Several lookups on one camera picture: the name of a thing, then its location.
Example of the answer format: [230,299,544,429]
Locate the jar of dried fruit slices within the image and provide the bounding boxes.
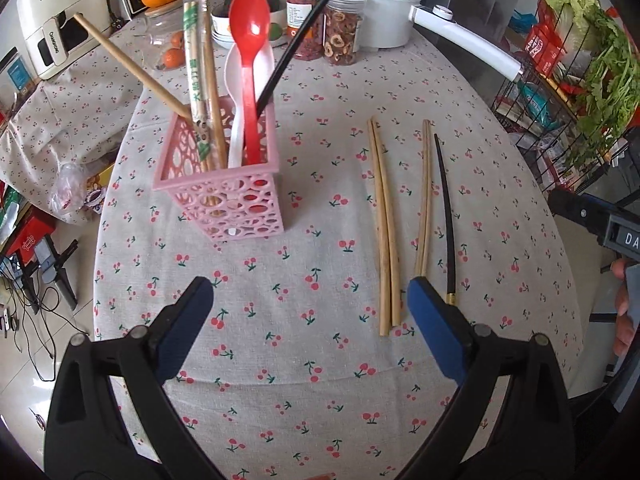
[323,0,367,66]

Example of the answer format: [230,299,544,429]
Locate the green leafy vegetables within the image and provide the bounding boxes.
[538,0,639,168]

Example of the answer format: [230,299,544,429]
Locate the grey refrigerator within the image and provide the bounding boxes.
[420,0,518,105]

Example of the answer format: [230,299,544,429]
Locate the red plastic spoon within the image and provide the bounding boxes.
[229,0,270,165]

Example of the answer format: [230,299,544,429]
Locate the pink perforated utensil basket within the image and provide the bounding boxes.
[153,105,284,242]

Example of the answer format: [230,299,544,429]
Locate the black chopstick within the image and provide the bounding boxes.
[434,134,457,306]
[256,0,330,116]

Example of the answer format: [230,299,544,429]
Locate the disposable chopsticks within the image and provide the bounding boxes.
[182,0,210,167]

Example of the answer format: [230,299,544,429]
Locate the white electric pot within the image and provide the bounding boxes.
[358,0,522,81]

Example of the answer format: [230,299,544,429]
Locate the white air fryer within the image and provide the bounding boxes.
[16,0,111,80]

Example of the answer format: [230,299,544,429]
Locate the red plastic bag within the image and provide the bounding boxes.
[605,6,640,128]

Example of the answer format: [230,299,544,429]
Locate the jar of red dried fruit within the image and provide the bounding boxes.
[286,0,322,61]

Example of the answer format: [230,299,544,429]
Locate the person's right hand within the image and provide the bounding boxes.
[611,258,636,358]

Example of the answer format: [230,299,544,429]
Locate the cherry print tablecloth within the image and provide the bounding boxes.
[0,0,586,480]

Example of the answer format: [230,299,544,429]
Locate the black wire rack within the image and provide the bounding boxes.
[491,6,632,192]

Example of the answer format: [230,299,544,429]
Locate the glass jar with tangerines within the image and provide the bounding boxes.
[142,0,186,72]

